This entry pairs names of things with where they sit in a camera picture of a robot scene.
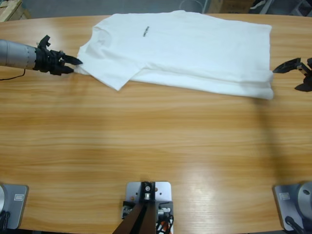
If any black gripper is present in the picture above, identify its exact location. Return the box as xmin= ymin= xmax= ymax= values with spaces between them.
xmin=32 ymin=47 xmax=83 ymax=76
xmin=272 ymin=57 xmax=312 ymax=93

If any white T-shirt with black print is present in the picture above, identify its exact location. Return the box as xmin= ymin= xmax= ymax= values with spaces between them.
xmin=77 ymin=10 xmax=274 ymax=100

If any brown cardboard box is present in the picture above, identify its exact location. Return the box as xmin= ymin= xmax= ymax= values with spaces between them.
xmin=209 ymin=0 xmax=252 ymax=14

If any white mounting block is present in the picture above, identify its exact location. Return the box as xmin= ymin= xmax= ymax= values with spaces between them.
xmin=125 ymin=181 xmax=173 ymax=234

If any black clamp with silver fittings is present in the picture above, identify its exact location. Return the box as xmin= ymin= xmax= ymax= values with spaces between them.
xmin=122 ymin=200 xmax=174 ymax=220

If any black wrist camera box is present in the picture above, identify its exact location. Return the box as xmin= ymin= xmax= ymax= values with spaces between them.
xmin=36 ymin=35 xmax=52 ymax=51

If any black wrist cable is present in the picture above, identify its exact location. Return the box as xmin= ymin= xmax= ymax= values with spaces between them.
xmin=0 ymin=69 xmax=26 ymax=81

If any grey metal frame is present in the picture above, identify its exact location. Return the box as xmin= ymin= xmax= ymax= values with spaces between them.
xmin=253 ymin=0 xmax=312 ymax=17

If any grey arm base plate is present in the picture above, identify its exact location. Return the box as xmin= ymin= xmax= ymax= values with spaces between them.
xmin=0 ymin=184 xmax=29 ymax=230
xmin=272 ymin=180 xmax=312 ymax=232

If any black base cable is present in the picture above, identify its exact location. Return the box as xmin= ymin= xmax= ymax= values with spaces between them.
xmin=285 ymin=215 xmax=307 ymax=234
xmin=0 ymin=211 xmax=11 ymax=230

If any dark camera post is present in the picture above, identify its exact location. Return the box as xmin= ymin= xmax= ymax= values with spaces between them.
xmin=114 ymin=181 xmax=157 ymax=234

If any orange and black cable bundle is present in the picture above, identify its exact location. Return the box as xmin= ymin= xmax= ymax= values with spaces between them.
xmin=156 ymin=214 xmax=175 ymax=234

